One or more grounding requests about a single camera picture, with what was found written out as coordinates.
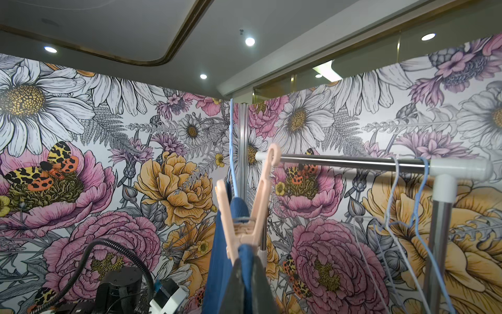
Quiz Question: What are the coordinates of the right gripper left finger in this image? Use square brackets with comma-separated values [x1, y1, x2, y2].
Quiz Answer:
[218, 259, 245, 314]

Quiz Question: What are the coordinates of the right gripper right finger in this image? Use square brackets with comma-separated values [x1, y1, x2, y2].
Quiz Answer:
[250, 256, 279, 314]

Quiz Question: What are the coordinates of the dark navy t-shirt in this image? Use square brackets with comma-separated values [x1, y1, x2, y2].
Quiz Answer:
[201, 180, 256, 314]

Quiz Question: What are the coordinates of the light blue wire hanger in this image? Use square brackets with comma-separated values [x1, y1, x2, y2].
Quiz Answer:
[376, 156, 458, 314]

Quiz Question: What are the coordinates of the light blue hanger navy shirt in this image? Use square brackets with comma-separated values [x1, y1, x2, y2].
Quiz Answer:
[229, 99, 239, 198]

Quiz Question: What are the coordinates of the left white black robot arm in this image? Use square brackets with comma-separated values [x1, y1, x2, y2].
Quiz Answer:
[54, 267, 142, 314]

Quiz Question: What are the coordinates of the metal clothes rack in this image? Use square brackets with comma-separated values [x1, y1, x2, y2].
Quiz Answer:
[281, 154, 493, 313]

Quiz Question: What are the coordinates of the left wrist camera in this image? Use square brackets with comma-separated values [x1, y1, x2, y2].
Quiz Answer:
[149, 278, 188, 314]

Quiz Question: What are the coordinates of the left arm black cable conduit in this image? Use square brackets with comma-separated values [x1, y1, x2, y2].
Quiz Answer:
[29, 237, 156, 314]

